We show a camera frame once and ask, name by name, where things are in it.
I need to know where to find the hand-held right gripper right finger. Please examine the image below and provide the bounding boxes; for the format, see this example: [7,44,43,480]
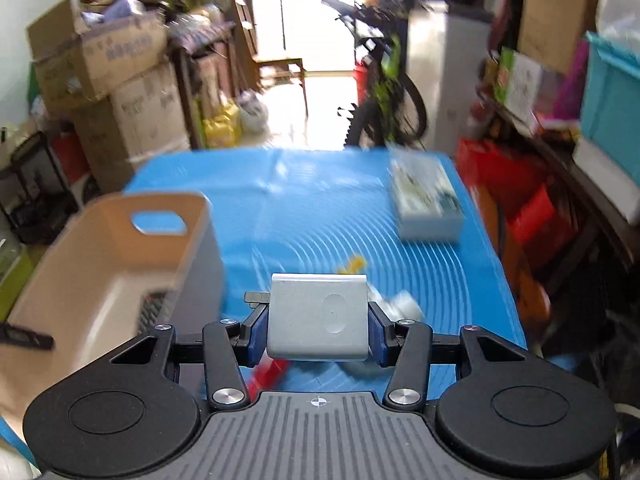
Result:
[368,302,542,411]

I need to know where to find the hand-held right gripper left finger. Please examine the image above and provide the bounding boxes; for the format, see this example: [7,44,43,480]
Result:
[110,303,272,410]

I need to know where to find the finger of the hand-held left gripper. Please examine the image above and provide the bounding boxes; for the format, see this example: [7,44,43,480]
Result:
[0,323,55,352]

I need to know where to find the red plastic object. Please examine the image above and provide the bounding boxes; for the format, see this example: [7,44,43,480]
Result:
[246,357,292,393]

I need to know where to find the silver grey rectangular box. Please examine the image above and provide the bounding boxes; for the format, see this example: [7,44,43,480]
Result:
[266,273,371,362]

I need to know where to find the yellow plastic toy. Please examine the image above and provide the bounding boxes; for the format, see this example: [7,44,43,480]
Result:
[339,254,369,277]

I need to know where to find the beige plastic basket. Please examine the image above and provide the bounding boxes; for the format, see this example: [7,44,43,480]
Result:
[0,192,226,418]

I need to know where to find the green clear plastic container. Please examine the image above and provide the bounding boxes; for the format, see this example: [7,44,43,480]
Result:
[0,247,37,322]

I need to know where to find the blue silicone mat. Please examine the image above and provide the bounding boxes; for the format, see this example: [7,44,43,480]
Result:
[122,147,528,401]

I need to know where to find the patterned tissue box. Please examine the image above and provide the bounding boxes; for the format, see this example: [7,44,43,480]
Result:
[389,150,466,242]

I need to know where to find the black utility cart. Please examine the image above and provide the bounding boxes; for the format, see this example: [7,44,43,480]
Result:
[0,131,82,247]

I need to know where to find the red paper bags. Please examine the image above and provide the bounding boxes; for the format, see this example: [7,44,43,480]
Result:
[456,137,557,263]

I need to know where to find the yellow plastic jugs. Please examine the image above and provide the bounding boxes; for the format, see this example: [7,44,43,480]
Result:
[201,104,244,149]

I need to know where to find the white plastic bag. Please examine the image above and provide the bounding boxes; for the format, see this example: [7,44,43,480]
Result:
[238,89,272,134]

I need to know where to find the black green bicycle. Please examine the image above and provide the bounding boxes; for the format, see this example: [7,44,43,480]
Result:
[321,0,430,150]

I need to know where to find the white cardboard box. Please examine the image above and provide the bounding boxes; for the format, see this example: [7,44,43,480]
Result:
[109,62,194,162]

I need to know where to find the dark wooden shelf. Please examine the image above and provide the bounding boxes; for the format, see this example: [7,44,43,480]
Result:
[486,94,640,273]

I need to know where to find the wooden chair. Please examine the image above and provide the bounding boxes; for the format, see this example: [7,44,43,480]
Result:
[231,0,310,117]

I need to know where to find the green white carton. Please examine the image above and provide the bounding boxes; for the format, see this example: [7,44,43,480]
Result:
[494,46,545,122]

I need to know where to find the open brown cardboard box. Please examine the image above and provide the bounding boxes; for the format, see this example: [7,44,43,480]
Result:
[26,0,170,108]

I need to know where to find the teal plastic storage bin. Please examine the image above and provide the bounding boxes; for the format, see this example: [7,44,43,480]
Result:
[579,31,640,187]

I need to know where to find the tall brown cardboard box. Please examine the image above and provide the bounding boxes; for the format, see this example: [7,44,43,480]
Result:
[516,0,607,77]

